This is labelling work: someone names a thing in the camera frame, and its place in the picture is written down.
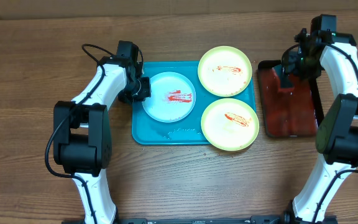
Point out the white round plate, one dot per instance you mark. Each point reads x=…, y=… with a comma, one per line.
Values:
x=173, y=97

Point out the dark red black-rimmed tray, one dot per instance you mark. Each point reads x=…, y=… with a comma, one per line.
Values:
x=288, y=112

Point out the teal plastic tray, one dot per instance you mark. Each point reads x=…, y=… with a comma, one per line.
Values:
x=187, y=131

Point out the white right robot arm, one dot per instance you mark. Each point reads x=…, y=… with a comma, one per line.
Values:
x=337, y=135

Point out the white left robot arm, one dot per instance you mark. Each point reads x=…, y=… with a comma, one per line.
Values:
x=80, y=146

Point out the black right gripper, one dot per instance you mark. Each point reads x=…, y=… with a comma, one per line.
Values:
x=286, y=78

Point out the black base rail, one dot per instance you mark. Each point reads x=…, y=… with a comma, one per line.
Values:
x=256, y=219

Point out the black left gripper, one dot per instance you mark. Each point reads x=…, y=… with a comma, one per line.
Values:
x=146, y=92

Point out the yellow-green plate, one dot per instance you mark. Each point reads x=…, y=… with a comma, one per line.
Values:
x=225, y=71
x=230, y=124

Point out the orange sponge with dark scourer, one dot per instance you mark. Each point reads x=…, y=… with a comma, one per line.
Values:
x=283, y=82

